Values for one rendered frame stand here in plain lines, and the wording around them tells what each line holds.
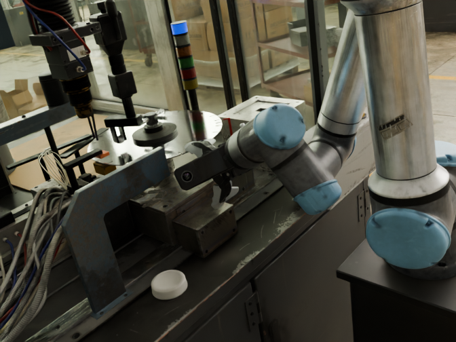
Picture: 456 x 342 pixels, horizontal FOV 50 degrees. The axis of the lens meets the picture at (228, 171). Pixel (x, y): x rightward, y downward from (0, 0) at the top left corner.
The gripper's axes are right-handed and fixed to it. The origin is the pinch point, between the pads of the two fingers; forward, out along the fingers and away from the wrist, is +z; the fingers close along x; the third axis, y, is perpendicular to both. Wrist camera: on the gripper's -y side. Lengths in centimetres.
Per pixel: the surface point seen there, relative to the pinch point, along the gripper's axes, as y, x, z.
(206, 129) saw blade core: 9.8, 10.3, 4.3
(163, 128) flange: 2.2, 15.2, 9.9
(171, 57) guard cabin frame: 34, 46, 50
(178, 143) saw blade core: 1.0, 9.4, 3.1
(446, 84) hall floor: 308, 0, 158
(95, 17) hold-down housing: -8.9, 37.2, -8.7
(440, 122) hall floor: 238, -22, 124
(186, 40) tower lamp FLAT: 23.7, 38.1, 18.0
